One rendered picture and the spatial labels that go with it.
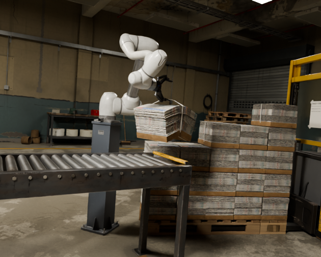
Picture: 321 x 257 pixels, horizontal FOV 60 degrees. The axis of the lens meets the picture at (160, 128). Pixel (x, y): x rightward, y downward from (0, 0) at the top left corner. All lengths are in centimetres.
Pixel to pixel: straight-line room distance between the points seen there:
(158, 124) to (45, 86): 710
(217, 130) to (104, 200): 122
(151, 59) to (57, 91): 722
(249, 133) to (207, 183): 63
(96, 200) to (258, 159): 158
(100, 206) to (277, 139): 180
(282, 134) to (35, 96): 716
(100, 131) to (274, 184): 176
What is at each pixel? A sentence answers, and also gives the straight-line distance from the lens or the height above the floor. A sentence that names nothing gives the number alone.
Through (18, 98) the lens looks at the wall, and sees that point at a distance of 876.
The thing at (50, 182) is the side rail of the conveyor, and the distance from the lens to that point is 147.
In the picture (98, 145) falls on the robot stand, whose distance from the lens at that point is 259.
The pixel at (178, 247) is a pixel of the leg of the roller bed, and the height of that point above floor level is 28.
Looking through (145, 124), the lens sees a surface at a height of 103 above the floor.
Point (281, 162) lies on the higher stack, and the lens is 302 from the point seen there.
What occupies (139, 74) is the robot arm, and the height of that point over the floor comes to 135.
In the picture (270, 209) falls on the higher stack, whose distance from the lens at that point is 308.
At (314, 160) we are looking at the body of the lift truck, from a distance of 349.
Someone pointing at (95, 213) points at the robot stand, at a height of 16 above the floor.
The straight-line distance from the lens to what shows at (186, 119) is 209.
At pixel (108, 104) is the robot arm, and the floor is 116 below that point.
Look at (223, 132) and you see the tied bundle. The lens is 269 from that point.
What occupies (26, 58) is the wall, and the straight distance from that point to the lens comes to 886.
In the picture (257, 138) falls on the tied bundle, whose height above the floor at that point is 95.
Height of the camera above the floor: 112
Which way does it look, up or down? 3 degrees down
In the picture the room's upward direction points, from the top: 4 degrees clockwise
